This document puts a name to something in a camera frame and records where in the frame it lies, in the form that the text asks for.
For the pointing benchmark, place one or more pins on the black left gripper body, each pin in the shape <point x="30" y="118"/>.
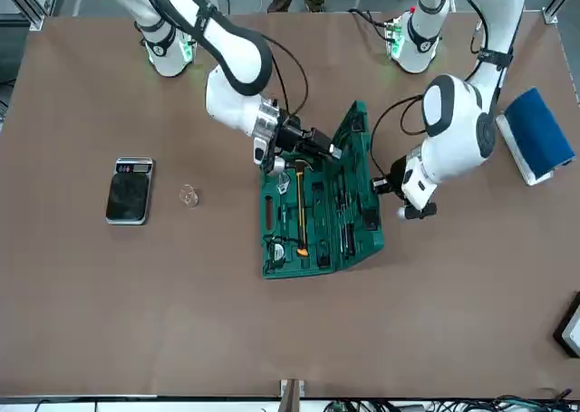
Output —
<point x="399" y="176"/>

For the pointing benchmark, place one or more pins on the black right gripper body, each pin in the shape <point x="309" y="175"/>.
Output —
<point x="294" y="136"/>

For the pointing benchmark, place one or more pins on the green plastic toolbox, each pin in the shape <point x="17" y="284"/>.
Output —
<point x="299" y="272"/>

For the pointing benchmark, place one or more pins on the small clear measuring cup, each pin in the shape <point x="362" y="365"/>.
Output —
<point x="189" y="197"/>

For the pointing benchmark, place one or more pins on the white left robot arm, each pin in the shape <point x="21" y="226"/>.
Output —
<point x="453" y="154"/>

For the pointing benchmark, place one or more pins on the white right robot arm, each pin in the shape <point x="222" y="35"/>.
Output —
<point x="235" y="54"/>

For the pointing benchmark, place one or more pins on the silver black digital scale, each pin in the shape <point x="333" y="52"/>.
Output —
<point x="129" y="194"/>

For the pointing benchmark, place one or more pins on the silver adjustable wrench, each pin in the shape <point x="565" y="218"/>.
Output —
<point x="284" y="183"/>

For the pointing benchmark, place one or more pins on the tape measure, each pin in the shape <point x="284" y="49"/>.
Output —
<point x="276" y="251"/>

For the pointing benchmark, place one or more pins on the blue cloth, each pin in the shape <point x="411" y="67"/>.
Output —
<point x="539" y="131"/>

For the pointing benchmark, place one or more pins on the white black button box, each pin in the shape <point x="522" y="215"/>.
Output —
<point x="572" y="335"/>

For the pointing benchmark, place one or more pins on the aluminium frame post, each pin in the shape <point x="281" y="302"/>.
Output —
<point x="555" y="9"/>
<point x="27" y="0"/>

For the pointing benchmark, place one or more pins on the camera mount post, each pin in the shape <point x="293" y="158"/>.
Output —
<point x="293" y="396"/>

